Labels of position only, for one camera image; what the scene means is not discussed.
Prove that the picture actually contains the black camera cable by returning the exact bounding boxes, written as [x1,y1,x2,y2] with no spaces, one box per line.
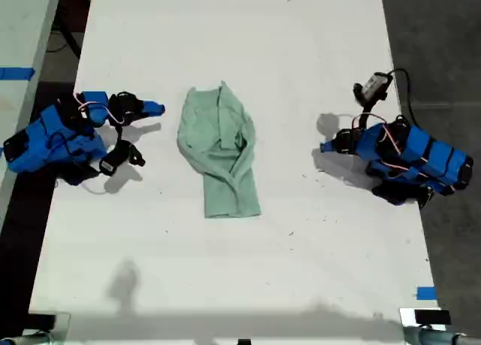
[386,68,418,125]

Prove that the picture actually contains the white side table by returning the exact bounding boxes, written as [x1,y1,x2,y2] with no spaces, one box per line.
[0,0,63,225]

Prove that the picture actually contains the small black box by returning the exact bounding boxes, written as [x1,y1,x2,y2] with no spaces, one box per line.
[27,313,58,331]
[413,309,452,325]

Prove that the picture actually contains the long blue tape strip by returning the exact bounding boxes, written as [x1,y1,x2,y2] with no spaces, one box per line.
[0,66,36,81]

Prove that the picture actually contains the grey tube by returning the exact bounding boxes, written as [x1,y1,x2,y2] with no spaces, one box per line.
[403,327,467,345]
[10,331,58,345]

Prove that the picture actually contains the pale green T-shirt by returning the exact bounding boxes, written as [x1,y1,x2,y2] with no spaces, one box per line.
[177,80,262,219]

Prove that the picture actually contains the thick black cable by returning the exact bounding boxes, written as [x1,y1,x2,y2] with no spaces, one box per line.
[56,17,83,59]

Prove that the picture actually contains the black camera box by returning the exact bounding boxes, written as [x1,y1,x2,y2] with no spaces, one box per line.
[98,140,147,177]
[352,72,394,106]

